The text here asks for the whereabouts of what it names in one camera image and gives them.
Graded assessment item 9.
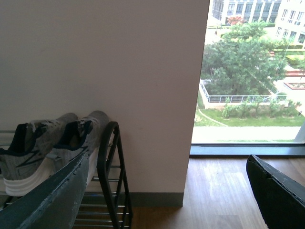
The grey sneaker front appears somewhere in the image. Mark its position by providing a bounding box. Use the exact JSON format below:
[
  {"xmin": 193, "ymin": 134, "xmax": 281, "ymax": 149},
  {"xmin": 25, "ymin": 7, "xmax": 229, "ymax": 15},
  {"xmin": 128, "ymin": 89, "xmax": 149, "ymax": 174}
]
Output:
[{"xmin": 0, "ymin": 113, "xmax": 78, "ymax": 197}]

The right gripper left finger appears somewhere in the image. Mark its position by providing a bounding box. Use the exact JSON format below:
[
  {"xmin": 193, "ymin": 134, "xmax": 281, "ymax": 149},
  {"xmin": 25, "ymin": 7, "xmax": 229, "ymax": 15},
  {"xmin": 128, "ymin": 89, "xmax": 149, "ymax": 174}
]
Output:
[{"xmin": 0, "ymin": 153, "xmax": 89, "ymax": 229}]

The black metal shoe rack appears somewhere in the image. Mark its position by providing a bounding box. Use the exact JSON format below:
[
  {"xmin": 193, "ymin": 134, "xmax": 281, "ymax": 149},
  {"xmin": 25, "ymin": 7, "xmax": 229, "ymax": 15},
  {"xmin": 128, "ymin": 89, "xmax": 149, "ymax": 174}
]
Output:
[{"xmin": 0, "ymin": 121, "xmax": 133, "ymax": 229}]

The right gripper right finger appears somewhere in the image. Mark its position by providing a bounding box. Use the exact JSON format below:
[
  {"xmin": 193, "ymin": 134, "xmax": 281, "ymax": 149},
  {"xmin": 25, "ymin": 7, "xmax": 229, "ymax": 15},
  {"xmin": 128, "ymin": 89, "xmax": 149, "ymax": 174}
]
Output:
[{"xmin": 246, "ymin": 155, "xmax": 305, "ymax": 229}]

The grey sneaker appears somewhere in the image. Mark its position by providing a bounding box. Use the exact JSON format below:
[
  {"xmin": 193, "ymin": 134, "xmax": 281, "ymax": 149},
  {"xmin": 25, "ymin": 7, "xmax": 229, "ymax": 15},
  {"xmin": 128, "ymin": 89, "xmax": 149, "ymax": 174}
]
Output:
[
  {"xmin": 46, "ymin": 111, "xmax": 110, "ymax": 185},
  {"xmin": 0, "ymin": 113, "xmax": 78, "ymax": 197}
]

